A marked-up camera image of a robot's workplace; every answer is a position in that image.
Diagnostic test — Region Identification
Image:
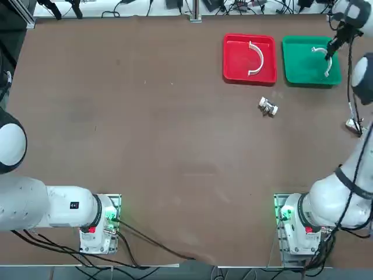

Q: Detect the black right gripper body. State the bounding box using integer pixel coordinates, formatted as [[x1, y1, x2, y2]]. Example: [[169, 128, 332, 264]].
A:
[[334, 22, 364, 45]]

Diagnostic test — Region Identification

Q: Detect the small white pipe clamp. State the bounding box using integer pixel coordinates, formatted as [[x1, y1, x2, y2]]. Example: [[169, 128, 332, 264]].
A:
[[310, 45, 334, 78]]

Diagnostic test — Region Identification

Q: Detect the large white pipe clamp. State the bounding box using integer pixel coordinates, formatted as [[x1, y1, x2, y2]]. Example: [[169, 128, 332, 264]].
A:
[[247, 40, 265, 77]]

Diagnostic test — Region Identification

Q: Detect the green plastic tray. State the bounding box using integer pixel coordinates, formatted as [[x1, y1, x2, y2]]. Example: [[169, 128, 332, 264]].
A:
[[281, 35, 343, 89]]

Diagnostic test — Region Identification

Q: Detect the red plastic tray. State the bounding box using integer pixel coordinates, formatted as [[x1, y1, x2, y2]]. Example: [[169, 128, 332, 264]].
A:
[[223, 33, 277, 87]]

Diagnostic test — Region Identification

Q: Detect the black stand leg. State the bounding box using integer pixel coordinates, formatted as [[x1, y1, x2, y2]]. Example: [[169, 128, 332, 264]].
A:
[[69, 0, 83, 20], [37, 0, 64, 20]]

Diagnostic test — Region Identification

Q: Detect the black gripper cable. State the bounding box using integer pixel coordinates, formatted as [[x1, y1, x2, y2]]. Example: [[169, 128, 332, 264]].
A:
[[345, 36, 368, 193]]

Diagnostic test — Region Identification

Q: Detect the aluminium profile post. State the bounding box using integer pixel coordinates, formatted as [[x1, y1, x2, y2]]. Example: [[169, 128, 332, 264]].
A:
[[189, 0, 202, 23]]

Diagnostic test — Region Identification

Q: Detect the black arm base cable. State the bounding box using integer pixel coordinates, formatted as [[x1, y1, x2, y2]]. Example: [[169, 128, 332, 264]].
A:
[[112, 217, 196, 261]]

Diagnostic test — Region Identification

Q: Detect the silver aluminium rail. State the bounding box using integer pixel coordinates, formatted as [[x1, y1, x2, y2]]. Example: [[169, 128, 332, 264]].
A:
[[22, 0, 37, 30]]

